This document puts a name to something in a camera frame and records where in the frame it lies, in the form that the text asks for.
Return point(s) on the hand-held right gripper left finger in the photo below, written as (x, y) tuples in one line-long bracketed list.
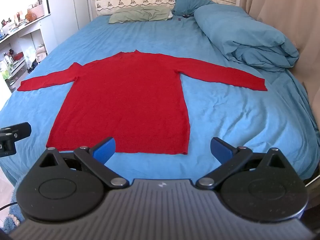
[(105, 150)]

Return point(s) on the beige curtain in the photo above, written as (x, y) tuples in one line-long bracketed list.
[(282, 10)]

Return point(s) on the white and grey wardrobe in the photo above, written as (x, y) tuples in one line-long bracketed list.
[(67, 7)]

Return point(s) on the red sweater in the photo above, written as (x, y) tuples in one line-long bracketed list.
[(125, 105)]

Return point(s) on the pink basket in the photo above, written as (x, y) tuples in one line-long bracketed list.
[(38, 10)]

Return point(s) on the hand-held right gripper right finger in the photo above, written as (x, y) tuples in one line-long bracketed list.
[(220, 150)]

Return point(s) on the orange plush toy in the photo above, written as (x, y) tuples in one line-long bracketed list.
[(31, 15)]

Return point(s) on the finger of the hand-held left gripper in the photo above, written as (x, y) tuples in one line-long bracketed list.
[(21, 129)]

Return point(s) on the teal pillow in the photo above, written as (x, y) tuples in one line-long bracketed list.
[(190, 1)]

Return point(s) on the blue duvet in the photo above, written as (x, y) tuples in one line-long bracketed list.
[(240, 32)]

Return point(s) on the blue fluffy rug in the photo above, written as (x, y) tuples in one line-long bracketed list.
[(8, 220)]

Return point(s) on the green pillow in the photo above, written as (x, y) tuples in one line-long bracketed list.
[(140, 14)]

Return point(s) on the white shelf unit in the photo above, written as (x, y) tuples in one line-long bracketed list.
[(27, 33)]

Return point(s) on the small dark hair accessories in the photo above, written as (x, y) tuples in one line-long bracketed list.
[(184, 16)]

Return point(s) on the blue bed sheet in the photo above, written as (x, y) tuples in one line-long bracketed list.
[(150, 35)]

